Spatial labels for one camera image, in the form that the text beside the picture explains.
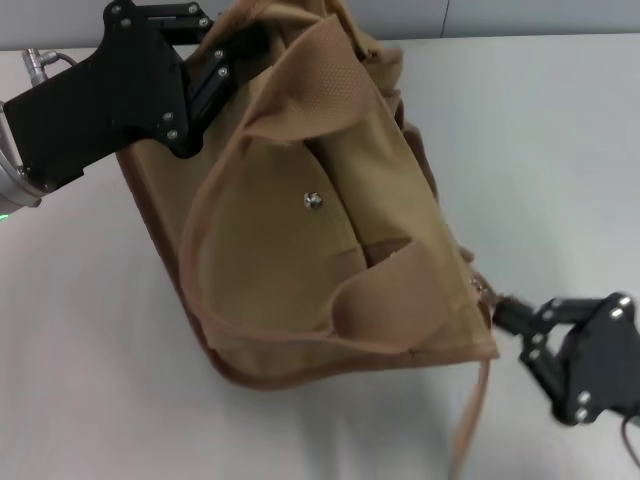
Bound silver connector with grey cable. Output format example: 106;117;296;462
21;47;79;69

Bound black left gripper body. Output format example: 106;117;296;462
2;2;205;194

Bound silver zipper pull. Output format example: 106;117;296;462
469;273;502;307

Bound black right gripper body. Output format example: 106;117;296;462
553;291;640;427

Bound khaki canvas food bag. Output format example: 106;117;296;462
117;0;502;480

